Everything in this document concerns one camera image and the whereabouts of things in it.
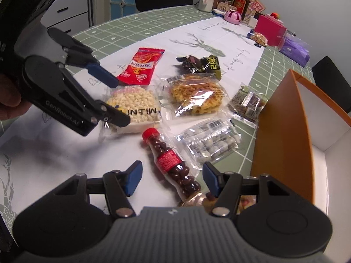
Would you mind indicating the green grid tablecloth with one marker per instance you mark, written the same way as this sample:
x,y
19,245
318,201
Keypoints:
x,y
131,30

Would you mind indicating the white deer print table runner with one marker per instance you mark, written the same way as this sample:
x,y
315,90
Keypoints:
x,y
164,38

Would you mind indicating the chocolate bean bottle red cap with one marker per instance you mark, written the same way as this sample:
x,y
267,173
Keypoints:
x,y
170,161

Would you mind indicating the golden snack packet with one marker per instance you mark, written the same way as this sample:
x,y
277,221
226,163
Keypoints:
x,y
196,201

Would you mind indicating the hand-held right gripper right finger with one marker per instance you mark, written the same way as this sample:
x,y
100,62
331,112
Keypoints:
x,y
211,179

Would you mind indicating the clear packet of silver candies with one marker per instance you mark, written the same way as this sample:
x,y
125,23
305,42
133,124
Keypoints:
x,y
208,143

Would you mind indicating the small red toy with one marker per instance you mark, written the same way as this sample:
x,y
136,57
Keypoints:
x,y
273,15

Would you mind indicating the dark liquor bottle red label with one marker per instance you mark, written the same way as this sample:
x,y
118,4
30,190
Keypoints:
x,y
241,4

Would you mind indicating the purple tissue pack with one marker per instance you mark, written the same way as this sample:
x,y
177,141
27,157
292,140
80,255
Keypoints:
x,y
296,50

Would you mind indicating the small white box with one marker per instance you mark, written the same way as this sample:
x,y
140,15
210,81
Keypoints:
x,y
253,22

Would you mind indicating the white drawer cabinet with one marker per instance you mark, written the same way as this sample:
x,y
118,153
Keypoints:
x,y
71,8

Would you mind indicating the clear peanut packet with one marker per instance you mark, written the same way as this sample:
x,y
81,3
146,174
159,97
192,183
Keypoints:
x,y
259,38

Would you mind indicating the small wooden radio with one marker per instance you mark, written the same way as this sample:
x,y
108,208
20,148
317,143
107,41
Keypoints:
x,y
223,6

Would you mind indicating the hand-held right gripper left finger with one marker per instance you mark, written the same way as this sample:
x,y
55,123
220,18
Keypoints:
x,y
133,179

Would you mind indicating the red snack packet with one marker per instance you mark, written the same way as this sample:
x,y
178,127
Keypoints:
x,y
139,65

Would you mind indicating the black and gold packet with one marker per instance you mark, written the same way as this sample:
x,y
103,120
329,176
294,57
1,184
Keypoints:
x,y
212,65

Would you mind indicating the pink round container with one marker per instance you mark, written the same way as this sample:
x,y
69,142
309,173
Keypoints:
x,y
233,16

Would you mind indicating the pink square box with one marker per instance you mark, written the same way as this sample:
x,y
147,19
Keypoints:
x,y
268,30

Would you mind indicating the brown nut bar packet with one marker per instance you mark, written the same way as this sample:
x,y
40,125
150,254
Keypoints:
x,y
246,102

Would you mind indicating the dark braised egg packet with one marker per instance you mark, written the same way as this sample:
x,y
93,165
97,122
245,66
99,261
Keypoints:
x,y
192,61

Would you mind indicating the white and blue flat case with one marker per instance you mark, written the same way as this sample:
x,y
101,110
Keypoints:
x,y
218,11

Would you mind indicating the clear crispy noodle packet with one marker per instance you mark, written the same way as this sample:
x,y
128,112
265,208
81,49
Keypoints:
x,y
194,96

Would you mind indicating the white puffed rice packet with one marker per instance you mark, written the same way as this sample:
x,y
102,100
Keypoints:
x,y
137,101

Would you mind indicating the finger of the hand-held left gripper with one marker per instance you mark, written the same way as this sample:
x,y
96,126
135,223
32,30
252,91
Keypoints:
x,y
102,74
118,119

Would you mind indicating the person's left hand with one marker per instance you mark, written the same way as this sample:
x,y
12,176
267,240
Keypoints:
x,y
8,98

